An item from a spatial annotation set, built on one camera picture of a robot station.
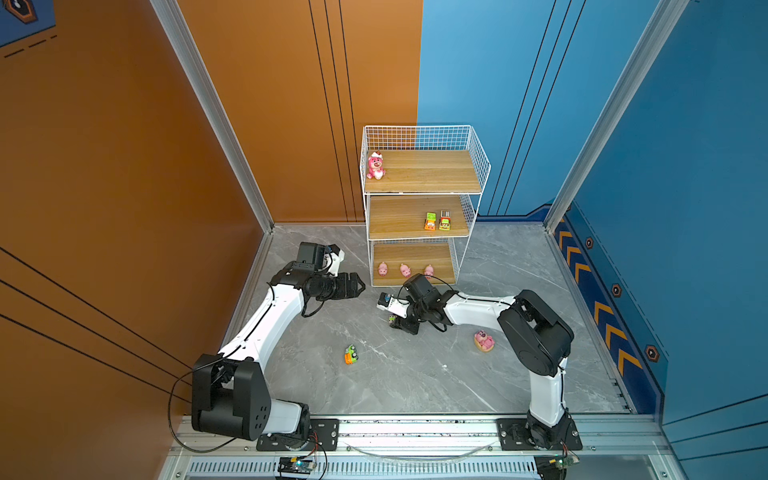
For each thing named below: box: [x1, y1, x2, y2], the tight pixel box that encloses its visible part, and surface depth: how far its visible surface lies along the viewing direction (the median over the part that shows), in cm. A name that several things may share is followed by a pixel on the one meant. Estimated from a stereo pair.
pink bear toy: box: [366, 150, 387, 180], surface depth 74 cm
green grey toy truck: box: [439, 210, 451, 231], surface depth 86 cm
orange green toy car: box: [344, 345, 359, 365], surface depth 86 cm
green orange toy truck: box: [424, 212, 437, 231], surface depth 86 cm
